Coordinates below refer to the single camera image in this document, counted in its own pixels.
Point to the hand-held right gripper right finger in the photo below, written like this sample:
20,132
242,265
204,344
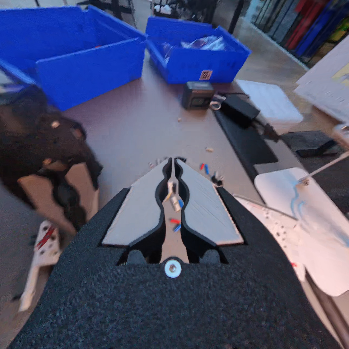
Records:
210,215

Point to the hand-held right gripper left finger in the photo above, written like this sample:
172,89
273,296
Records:
133,218

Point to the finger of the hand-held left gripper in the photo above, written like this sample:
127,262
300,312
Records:
84,185
41,196

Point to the white spotted toy panel assembly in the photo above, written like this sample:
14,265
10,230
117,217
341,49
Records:
46,250

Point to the white toy connector with hole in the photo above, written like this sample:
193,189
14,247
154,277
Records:
174,203

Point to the black toy cross connector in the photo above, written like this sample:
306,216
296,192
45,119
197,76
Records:
215,178

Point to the long blue toy pin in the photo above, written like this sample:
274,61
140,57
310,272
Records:
206,169

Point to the toy sticker sheet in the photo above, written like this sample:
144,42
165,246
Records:
275,231

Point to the blue plastic bin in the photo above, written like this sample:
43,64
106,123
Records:
90,73
190,65

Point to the white metal stand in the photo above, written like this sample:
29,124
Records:
313,231

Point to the black power adapter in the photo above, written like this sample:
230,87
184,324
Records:
240,109

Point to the black device with green display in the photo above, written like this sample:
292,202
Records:
197,95

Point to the white plastic sheet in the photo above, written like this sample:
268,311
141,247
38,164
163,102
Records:
270,103

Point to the open building instruction booklet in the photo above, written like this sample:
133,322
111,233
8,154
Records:
327,90

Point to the storage rack with coloured bins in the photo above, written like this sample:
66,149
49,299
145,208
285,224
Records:
305,27

